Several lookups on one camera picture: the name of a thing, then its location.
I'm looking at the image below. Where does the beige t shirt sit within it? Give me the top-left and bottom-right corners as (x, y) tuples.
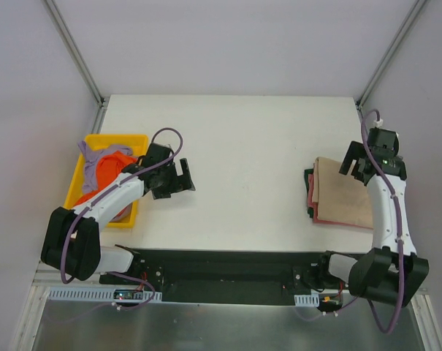
(312, 156), (373, 229)

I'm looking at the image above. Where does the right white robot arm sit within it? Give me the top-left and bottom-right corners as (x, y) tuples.
(316, 127), (429, 307)

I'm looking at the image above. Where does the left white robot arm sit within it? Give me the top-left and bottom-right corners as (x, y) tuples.
(40, 143), (195, 284)

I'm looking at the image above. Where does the dark green folded shirt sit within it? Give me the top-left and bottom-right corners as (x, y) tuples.
(304, 169), (314, 219)

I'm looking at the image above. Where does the folded red t shirt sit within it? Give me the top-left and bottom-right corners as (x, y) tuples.
(307, 173), (374, 230)

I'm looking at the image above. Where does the lilac t shirt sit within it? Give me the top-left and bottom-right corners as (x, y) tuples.
(78, 140), (134, 194)

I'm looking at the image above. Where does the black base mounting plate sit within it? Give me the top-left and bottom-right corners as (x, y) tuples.
(99, 249), (345, 306)

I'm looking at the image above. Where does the left aluminium frame post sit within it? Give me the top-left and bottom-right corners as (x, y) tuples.
(43, 0), (110, 109)

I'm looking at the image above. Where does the aluminium frame post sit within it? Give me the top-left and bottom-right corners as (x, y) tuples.
(43, 0), (110, 109)
(355, 0), (430, 111)

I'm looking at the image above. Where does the left white cable duct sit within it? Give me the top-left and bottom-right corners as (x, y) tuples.
(48, 287), (162, 303)

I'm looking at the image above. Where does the white cable duct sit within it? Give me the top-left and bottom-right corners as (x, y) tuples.
(294, 294), (320, 308)
(48, 287), (162, 303)

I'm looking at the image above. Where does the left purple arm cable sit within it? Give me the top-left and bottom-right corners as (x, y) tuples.
(59, 127), (185, 312)

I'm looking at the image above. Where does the right aluminium frame post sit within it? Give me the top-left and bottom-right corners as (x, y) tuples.
(355, 0), (430, 111)

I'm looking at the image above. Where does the right white cable duct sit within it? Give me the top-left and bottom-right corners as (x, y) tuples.
(294, 294), (320, 308)

